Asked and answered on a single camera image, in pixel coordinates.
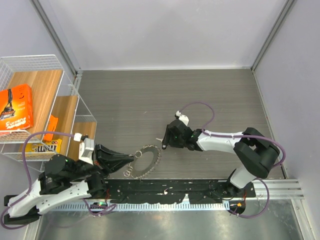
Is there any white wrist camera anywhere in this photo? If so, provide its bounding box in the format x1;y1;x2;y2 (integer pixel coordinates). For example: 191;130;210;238
73;132;95;165
174;110;189;126

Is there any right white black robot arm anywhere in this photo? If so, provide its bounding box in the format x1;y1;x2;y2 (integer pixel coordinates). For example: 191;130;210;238
161;119;280;197

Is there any small orange packet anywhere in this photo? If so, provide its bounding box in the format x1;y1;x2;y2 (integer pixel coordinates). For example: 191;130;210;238
43;114;59;141

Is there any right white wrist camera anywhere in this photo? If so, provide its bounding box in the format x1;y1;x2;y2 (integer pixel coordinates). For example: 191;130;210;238
174;110;189;126

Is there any white wire shelf rack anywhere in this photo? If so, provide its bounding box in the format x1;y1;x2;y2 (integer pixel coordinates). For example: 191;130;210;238
0;54;97;162

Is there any silver key with black tag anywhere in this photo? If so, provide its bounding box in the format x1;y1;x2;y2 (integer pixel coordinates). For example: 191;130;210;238
156;137;169;150

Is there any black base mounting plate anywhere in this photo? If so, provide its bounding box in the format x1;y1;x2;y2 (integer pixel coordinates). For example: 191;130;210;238
77;177;256;205

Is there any white slotted cable duct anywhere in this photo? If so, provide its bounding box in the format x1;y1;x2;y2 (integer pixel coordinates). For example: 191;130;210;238
52;200;230;212

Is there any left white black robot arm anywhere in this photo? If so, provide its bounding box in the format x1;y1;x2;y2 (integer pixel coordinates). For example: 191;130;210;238
2;143;134;226

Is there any orange product box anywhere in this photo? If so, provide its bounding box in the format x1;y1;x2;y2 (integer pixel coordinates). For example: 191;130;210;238
0;83;34;131

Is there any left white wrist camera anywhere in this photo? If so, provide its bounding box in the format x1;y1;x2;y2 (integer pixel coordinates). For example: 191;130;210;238
73;132;95;165

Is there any yellow candy bag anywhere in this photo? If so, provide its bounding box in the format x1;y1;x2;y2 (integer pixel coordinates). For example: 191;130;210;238
25;138;62;156

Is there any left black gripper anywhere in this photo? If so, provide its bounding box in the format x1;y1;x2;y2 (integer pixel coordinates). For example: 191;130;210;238
67;141;135;181

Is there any metal disc with key rings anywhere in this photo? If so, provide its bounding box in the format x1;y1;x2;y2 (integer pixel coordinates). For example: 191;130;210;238
123;144;161;180

